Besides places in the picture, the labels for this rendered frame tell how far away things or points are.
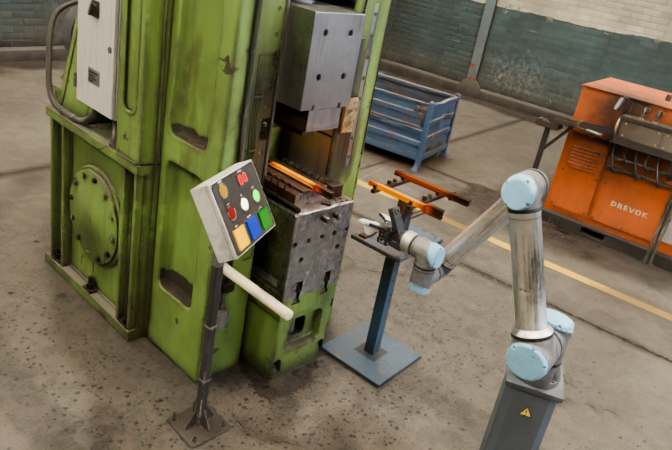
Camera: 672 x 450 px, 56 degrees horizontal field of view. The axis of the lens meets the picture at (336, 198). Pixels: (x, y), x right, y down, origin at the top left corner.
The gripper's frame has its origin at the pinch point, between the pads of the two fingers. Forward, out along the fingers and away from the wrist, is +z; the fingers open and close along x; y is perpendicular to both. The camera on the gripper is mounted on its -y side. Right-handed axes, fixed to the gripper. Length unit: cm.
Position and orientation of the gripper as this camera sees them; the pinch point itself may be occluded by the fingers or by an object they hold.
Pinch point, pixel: (369, 215)
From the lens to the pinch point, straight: 265.5
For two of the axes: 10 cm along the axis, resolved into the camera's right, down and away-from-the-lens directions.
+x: 6.8, -1.7, 7.1
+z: -7.1, -3.8, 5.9
